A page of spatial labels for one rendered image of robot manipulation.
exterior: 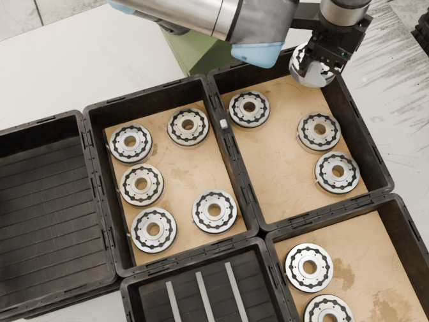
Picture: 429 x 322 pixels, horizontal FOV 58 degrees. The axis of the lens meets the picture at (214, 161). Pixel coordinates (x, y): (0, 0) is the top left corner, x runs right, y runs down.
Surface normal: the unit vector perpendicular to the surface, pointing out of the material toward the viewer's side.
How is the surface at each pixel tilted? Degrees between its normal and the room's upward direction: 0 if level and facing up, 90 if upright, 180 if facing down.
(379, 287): 0
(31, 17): 0
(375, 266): 0
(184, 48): 44
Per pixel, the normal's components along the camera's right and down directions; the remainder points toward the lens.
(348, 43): -0.57, 0.78
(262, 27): 0.02, 0.34
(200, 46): -0.65, 0.04
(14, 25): -0.03, -0.34
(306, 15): -0.44, -0.55
